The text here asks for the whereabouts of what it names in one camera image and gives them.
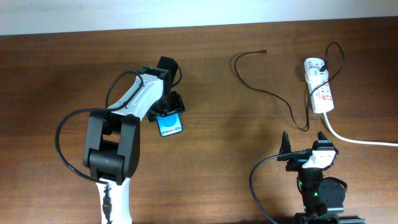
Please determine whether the white power strip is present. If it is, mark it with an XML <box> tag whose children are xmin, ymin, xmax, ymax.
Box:
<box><xmin>304</xmin><ymin>58</ymin><xmax>334</xmax><ymax>114</ymax></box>

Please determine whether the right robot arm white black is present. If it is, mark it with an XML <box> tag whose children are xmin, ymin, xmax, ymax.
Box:
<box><xmin>277</xmin><ymin>131</ymin><xmax>366</xmax><ymax>224</ymax></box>

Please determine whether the white USB charger plug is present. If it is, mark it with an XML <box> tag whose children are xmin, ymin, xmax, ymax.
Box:
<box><xmin>305</xmin><ymin>67</ymin><xmax>328</xmax><ymax>83</ymax></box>

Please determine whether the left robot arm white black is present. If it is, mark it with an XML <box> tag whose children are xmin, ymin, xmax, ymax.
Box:
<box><xmin>83</xmin><ymin>56</ymin><xmax>185</xmax><ymax>223</ymax></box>

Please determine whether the blue Galaxy smartphone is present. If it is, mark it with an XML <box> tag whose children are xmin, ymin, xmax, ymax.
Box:
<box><xmin>157</xmin><ymin>114</ymin><xmax>183</xmax><ymax>137</ymax></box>

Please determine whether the black charger cable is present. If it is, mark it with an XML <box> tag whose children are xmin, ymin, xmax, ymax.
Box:
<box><xmin>233</xmin><ymin>42</ymin><xmax>346</xmax><ymax>132</ymax></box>

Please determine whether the white power strip cord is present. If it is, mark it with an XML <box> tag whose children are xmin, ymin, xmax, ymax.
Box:
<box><xmin>322</xmin><ymin>112</ymin><xmax>398</xmax><ymax>147</ymax></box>

